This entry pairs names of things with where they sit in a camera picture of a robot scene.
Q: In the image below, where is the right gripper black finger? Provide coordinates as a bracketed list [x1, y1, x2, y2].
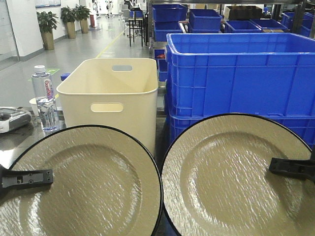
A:
[269, 158, 315, 182]

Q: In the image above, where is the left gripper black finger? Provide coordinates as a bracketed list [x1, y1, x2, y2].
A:
[0, 165, 54, 197]

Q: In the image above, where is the cream plate black rim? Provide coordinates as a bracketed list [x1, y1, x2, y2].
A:
[0, 125, 163, 236]
[162, 114, 315, 236]

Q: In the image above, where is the blue crate on shelf right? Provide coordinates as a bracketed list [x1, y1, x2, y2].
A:
[224, 21, 261, 33]

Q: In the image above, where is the blue crate on shelf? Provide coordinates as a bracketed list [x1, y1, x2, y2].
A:
[224, 21, 261, 33]
[189, 9, 222, 33]
[152, 4, 188, 22]

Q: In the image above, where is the blue crate on shelf middle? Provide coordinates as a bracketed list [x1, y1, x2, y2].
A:
[189, 9, 222, 33]

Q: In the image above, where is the blue crate on shelf left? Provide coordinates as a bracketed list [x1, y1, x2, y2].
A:
[152, 4, 188, 22]

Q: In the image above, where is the lower large blue crate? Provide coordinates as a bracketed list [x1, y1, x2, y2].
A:
[166, 115, 315, 147]

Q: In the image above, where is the large blue crate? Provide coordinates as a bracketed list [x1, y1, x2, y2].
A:
[166, 115, 315, 147]
[166, 33, 315, 118]

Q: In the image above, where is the grey handheld device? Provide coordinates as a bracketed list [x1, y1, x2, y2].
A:
[0, 107, 32, 133]

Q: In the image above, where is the white paper cup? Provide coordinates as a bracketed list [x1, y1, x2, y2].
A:
[29, 98, 39, 117]

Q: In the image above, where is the upper large blue crate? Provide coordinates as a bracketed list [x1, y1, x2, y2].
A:
[166, 33, 315, 118]

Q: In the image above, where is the clear water bottle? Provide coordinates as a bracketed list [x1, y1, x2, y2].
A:
[31, 65, 60, 132]

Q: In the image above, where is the cream plastic bin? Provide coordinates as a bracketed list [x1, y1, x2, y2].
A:
[56, 58, 158, 153]

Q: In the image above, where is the potted plant gold pot near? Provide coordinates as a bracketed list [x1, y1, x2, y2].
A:
[36, 11, 58, 50]

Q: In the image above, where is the potted plant gold pot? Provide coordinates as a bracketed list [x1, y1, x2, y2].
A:
[74, 4, 90, 33]
[36, 11, 58, 50]
[61, 6, 76, 39]

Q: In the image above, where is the cardboard box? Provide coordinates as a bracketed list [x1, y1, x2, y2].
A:
[224, 5, 262, 21]

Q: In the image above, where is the potted plant gold pot middle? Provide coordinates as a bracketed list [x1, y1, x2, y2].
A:
[61, 6, 76, 39]

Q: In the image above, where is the potted plant gold pot far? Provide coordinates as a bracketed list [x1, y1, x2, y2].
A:
[74, 4, 90, 33]

